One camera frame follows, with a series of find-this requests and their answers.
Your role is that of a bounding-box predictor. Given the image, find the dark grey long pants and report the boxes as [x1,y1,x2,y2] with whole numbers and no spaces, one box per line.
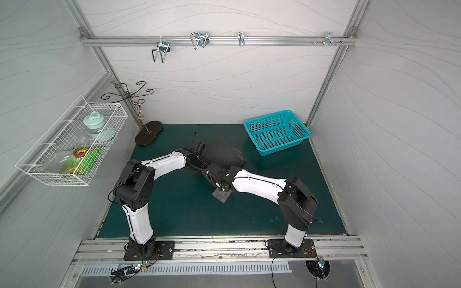
[202,140,246,169]

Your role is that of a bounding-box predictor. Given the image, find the dark oval stand base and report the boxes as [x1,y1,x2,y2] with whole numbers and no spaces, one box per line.
[134,121,163,146]

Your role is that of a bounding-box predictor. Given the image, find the teal plastic mesh basket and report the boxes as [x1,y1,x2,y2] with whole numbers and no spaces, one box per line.
[244,110,312,156]

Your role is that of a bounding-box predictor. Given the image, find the ornate metal hook stand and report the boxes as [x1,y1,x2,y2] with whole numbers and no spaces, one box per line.
[100,80,155,126]

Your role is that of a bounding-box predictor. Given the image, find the pale green lidded jar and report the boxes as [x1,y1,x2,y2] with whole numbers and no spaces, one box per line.
[83,111,115,142]

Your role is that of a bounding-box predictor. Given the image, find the green snack packet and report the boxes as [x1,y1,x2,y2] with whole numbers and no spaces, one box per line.
[60,146,101,176]

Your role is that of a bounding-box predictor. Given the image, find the white vent strip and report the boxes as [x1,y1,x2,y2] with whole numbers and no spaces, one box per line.
[80,262,292,277]

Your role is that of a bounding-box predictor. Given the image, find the double metal hook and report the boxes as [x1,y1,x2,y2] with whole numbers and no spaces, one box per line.
[151,38,170,64]

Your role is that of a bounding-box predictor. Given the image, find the curved metal hook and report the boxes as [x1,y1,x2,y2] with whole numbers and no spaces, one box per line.
[190,32,210,50]

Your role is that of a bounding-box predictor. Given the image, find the small metal hook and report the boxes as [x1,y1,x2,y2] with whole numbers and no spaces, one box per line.
[238,32,245,47]

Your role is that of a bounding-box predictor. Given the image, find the white wire wall basket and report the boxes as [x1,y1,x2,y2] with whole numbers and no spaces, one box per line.
[15,96,128,186]

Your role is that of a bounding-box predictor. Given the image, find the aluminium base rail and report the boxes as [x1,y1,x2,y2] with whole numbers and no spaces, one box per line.
[72,235,368,265]

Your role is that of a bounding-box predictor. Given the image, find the metal bracket hook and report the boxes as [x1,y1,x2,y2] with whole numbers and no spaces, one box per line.
[312,32,344,46]

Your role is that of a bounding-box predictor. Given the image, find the aluminium top rail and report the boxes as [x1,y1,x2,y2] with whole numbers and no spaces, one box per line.
[80,34,358,48]

